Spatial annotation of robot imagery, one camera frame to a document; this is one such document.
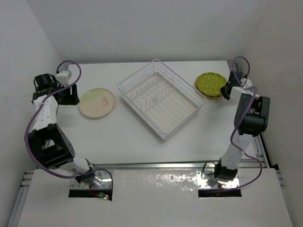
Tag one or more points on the green dotted plate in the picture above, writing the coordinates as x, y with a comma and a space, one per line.
210, 83

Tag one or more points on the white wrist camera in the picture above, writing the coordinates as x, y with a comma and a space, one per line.
63, 77
246, 82

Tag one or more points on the cream and green plate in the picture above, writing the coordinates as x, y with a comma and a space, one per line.
97, 103

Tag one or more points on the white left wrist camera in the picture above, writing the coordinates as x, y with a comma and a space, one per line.
63, 77

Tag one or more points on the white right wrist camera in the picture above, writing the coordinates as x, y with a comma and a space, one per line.
246, 82

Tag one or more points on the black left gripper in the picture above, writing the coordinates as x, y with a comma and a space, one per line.
72, 99

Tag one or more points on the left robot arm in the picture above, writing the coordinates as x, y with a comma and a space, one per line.
49, 145

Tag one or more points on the yellow dotted plate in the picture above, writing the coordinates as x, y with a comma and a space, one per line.
209, 97

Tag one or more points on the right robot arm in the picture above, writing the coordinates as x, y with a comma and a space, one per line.
250, 120

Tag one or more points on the white front cover board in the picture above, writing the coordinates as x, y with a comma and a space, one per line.
154, 198

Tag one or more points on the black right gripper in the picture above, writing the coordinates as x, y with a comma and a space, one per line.
223, 89

